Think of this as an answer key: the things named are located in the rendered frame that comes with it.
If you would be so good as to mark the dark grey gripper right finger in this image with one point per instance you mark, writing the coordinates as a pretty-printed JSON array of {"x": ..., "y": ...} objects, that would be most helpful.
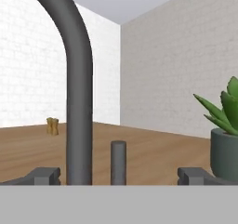
[{"x": 193, "y": 175}]

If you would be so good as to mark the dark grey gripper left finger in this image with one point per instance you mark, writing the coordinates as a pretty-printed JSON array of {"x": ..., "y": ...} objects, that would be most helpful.
[{"x": 43, "y": 175}]

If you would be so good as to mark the small yellow-brown sponge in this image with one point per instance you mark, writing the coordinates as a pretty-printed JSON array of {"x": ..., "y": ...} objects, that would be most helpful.
[{"x": 52, "y": 126}]

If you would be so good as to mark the green plant in grey pot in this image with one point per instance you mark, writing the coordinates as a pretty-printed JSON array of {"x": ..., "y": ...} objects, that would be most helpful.
[{"x": 224, "y": 134}]

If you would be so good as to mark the dark grey curved tap spout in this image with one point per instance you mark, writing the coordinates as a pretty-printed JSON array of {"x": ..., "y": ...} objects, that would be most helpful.
[{"x": 79, "y": 110}]

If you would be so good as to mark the dark grey tap lever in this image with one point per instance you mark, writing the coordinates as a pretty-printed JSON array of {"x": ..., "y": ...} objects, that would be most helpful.
[{"x": 118, "y": 162}]

